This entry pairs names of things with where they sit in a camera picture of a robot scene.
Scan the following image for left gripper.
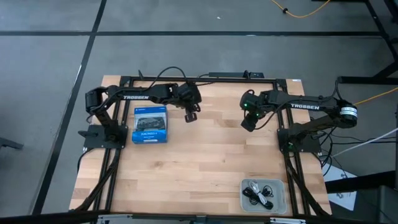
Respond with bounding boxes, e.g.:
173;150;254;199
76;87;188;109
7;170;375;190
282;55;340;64
177;82;202;123

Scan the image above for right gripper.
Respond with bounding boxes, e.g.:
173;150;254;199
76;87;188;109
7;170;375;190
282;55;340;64
239;91;266;132

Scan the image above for blue game controller box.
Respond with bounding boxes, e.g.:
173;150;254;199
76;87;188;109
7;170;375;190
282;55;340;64
131;105;169;144

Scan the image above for black power strip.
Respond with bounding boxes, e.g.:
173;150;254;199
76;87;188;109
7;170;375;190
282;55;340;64
208;71;265;79

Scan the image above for grey plastic tray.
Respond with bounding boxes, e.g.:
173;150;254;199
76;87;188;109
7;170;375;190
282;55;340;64
239;178;289;215

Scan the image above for white printed sheet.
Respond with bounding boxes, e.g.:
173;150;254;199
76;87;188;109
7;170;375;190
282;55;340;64
323;163;358;212

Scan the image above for black stand legs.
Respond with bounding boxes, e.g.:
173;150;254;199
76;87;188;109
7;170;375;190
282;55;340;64
337;0;398;85

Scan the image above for black side table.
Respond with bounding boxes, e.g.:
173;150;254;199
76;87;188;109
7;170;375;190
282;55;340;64
325;169;398;224

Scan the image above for black aluminium table frame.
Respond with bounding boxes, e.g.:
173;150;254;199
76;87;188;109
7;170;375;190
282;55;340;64
73;74;332;220

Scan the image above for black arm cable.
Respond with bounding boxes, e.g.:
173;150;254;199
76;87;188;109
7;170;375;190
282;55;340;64
138;65;215;91

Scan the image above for black floor cable bundle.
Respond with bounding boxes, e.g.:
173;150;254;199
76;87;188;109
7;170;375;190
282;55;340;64
317;130;398;177

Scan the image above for yellow cable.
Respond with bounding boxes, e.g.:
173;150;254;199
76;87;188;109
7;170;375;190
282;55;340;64
353;86;398;106
270;0;332;19

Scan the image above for white floor cable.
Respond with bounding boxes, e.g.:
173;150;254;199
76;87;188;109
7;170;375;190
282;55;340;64
331;127;398;158

